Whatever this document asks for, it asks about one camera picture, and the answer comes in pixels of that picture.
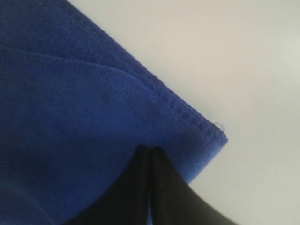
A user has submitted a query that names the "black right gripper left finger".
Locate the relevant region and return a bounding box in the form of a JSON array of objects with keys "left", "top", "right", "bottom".
[{"left": 64, "top": 145, "right": 150, "bottom": 225}]

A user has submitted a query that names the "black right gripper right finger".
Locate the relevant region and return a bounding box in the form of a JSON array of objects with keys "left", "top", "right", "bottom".
[{"left": 150, "top": 147, "right": 235, "bottom": 225}]

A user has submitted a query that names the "blue towel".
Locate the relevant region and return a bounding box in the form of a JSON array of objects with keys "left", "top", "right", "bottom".
[{"left": 0, "top": 0, "right": 227, "bottom": 225}]

